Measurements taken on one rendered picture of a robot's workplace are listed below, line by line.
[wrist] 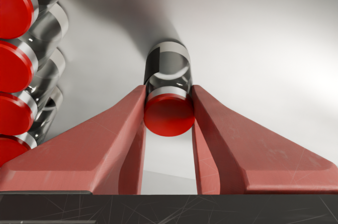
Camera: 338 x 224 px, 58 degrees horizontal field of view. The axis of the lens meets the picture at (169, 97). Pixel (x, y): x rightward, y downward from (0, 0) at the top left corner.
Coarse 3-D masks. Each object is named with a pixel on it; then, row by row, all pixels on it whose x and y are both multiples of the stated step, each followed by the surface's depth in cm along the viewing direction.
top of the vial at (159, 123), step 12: (156, 96) 11; (168, 96) 11; (180, 96) 11; (144, 108) 12; (156, 108) 11; (168, 108) 12; (180, 108) 11; (192, 108) 12; (144, 120) 12; (156, 120) 12; (168, 120) 12; (180, 120) 12; (192, 120) 12; (156, 132) 12; (168, 132) 12; (180, 132) 12
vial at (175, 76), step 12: (168, 48) 14; (180, 48) 14; (168, 60) 13; (180, 60) 13; (168, 72) 12; (180, 72) 13; (156, 84) 12; (168, 84) 12; (180, 84) 12; (192, 84) 13
